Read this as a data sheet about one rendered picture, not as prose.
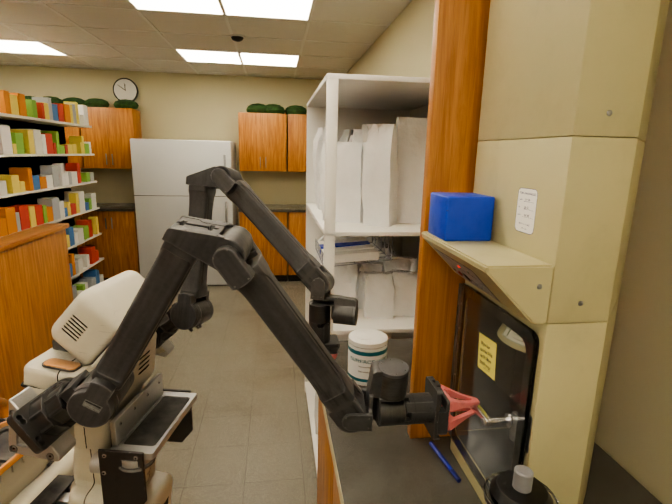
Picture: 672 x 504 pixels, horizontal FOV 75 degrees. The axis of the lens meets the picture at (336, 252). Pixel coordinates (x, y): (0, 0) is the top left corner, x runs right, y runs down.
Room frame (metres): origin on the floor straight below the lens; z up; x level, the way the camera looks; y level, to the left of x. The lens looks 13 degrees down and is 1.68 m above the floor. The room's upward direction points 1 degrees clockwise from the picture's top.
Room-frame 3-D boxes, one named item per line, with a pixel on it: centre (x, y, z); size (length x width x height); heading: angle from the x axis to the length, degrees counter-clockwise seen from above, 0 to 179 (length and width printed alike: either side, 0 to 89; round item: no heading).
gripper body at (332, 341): (1.09, 0.04, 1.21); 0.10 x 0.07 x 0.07; 98
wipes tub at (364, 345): (1.36, -0.11, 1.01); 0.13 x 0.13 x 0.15
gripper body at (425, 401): (0.77, -0.17, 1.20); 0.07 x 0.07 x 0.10; 8
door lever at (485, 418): (0.76, -0.30, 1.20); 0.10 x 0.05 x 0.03; 7
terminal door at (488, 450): (0.84, -0.32, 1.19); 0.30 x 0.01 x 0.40; 7
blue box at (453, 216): (0.92, -0.26, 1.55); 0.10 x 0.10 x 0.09; 8
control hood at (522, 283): (0.83, -0.27, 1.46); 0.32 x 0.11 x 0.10; 8
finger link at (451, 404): (0.78, -0.24, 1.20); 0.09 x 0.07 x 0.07; 98
